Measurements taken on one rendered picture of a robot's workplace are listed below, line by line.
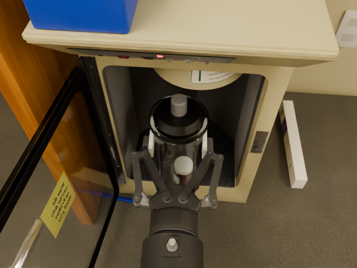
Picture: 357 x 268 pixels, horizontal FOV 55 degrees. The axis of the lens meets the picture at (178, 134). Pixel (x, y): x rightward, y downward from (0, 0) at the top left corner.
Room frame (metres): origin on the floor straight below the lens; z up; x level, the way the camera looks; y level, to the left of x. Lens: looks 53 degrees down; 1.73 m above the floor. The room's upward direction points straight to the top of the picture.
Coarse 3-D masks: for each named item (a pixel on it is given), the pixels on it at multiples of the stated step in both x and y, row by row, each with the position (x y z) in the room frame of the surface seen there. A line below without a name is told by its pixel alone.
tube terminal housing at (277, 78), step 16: (112, 64) 0.40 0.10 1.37; (128, 64) 0.40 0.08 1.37; (144, 64) 0.39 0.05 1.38; (160, 64) 0.39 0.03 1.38; (176, 64) 0.39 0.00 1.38; (192, 64) 0.39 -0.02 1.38; (224, 64) 0.38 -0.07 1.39; (240, 64) 0.38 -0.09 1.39; (272, 80) 0.38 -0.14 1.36; (288, 80) 0.37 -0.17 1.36; (272, 96) 0.38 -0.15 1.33; (256, 112) 0.40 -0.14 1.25; (272, 112) 0.37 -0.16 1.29; (256, 128) 0.38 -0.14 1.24; (256, 160) 0.38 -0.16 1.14; (240, 176) 0.40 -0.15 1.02; (128, 192) 0.40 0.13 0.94; (224, 192) 0.38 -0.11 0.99; (240, 192) 0.38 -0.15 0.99
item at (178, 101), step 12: (180, 96) 0.40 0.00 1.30; (156, 108) 0.40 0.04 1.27; (168, 108) 0.40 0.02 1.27; (180, 108) 0.38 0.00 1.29; (192, 108) 0.40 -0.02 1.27; (156, 120) 0.38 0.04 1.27; (168, 120) 0.37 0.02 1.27; (180, 120) 0.37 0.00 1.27; (192, 120) 0.37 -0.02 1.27; (168, 132) 0.35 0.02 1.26; (180, 132) 0.35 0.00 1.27; (192, 132) 0.35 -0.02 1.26
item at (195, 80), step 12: (168, 72) 0.42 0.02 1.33; (180, 72) 0.42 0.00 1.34; (192, 72) 0.41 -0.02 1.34; (204, 72) 0.41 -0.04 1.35; (216, 72) 0.41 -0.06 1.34; (228, 72) 0.42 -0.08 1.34; (180, 84) 0.41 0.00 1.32; (192, 84) 0.40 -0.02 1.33; (204, 84) 0.40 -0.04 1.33; (216, 84) 0.40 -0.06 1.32
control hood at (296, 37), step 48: (144, 0) 0.35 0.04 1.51; (192, 0) 0.35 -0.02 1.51; (240, 0) 0.35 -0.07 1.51; (288, 0) 0.35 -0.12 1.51; (96, 48) 0.30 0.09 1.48; (144, 48) 0.28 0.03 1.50; (192, 48) 0.27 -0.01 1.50; (240, 48) 0.27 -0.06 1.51; (288, 48) 0.27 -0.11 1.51; (336, 48) 0.27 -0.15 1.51
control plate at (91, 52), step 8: (72, 48) 0.31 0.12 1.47; (112, 56) 0.36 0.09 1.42; (136, 56) 0.34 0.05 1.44; (152, 56) 0.33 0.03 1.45; (168, 56) 0.32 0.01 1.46; (176, 56) 0.31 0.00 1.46; (184, 56) 0.31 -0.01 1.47; (192, 56) 0.30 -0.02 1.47; (200, 56) 0.29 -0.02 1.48; (208, 56) 0.30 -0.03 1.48
